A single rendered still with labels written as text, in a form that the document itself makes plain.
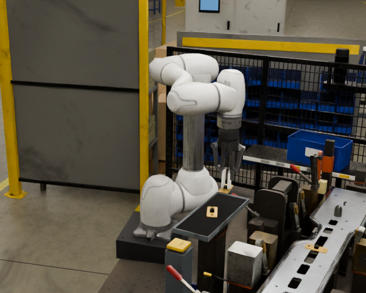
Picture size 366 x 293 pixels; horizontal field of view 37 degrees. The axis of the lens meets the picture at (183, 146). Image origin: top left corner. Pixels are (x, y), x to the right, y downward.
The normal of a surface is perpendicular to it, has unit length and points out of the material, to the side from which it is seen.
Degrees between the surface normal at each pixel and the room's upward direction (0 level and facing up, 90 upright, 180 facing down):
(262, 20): 90
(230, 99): 92
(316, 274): 0
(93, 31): 90
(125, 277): 0
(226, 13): 90
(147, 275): 0
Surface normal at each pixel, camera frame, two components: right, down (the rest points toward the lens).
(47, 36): -0.22, 0.30
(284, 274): 0.02, -0.95
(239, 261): -0.48, 0.27
